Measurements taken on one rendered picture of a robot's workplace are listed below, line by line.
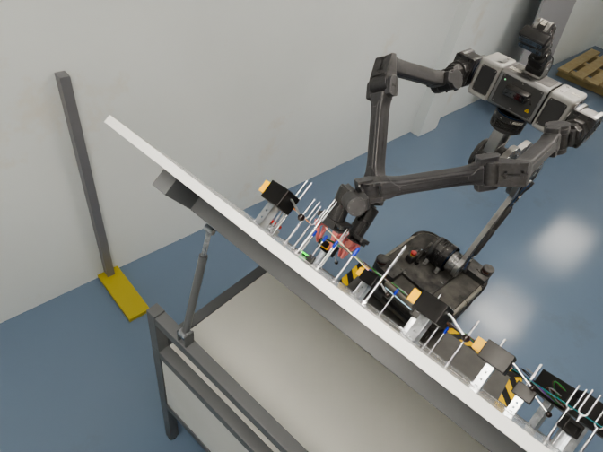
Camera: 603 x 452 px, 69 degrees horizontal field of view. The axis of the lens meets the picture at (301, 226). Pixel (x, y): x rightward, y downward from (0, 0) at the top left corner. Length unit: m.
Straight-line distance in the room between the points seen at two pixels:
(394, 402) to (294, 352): 0.36
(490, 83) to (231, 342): 1.41
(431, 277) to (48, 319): 2.12
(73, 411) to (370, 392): 1.43
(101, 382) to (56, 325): 0.43
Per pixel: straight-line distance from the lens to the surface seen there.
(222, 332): 1.59
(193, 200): 0.93
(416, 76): 1.75
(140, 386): 2.42
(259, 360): 1.55
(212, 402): 1.48
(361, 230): 1.50
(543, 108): 1.94
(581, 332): 3.40
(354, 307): 0.63
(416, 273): 2.70
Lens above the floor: 2.16
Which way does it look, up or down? 44 degrees down
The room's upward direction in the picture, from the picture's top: 12 degrees clockwise
